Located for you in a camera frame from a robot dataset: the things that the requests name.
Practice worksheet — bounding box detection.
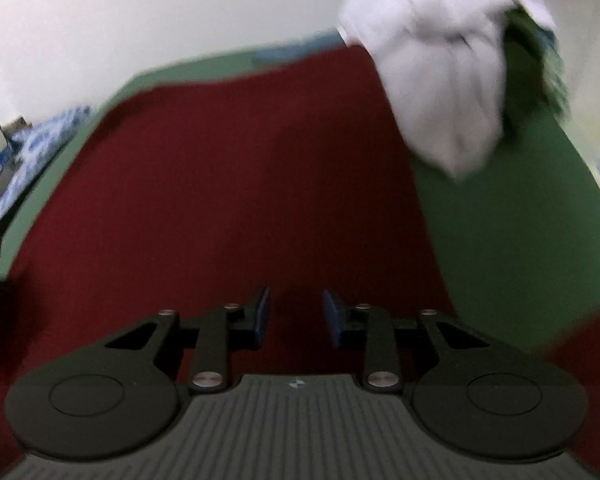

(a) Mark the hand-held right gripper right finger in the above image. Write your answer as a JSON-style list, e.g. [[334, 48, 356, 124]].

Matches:
[[322, 289, 496, 391]]

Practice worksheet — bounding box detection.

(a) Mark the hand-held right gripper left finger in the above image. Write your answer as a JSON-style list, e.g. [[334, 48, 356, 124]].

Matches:
[[97, 286, 272, 392]]

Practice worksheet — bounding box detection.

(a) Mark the dark red knit sweater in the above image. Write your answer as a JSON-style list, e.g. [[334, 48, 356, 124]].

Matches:
[[0, 45, 600, 480]]

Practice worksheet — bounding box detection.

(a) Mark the white shirt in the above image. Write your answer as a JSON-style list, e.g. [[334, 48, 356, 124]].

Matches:
[[337, 0, 556, 181]]

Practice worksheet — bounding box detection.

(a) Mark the blue checkered cloth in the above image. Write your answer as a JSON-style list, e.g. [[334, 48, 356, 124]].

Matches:
[[0, 105, 93, 246]]

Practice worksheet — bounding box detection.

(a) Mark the green knit sweater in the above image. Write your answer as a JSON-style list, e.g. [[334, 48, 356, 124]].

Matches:
[[500, 7, 571, 136]]

